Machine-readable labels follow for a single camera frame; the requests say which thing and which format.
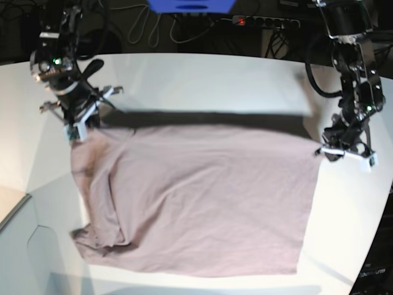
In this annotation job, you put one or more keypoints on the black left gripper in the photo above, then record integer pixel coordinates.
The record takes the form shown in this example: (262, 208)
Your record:
(346, 139)

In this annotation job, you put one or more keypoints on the mauve grey t-shirt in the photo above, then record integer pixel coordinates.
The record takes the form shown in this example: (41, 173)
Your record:
(198, 200)

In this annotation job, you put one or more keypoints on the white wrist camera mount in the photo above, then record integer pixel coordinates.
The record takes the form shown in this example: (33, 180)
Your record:
(77, 123)
(366, 160)

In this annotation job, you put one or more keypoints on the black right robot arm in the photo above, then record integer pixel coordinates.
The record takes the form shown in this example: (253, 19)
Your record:
(54, 62)

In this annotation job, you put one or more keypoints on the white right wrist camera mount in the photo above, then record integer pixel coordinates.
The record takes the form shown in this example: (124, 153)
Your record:
(77, 123)

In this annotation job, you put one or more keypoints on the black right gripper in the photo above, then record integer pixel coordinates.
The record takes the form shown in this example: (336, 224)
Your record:
(75, 99)

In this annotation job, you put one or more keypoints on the blue plastic bin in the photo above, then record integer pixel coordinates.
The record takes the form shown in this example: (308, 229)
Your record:
(191, 6)

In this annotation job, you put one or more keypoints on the white cardboard box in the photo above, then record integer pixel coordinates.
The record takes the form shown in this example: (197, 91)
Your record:
(26, 255)

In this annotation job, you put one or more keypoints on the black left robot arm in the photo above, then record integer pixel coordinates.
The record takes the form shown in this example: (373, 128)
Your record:
(361, 96)

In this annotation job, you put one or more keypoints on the black power strip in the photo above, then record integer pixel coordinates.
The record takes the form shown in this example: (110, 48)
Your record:
(266, 22)

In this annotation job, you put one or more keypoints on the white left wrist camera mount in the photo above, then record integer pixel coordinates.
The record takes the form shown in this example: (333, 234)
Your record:
(366, 160)

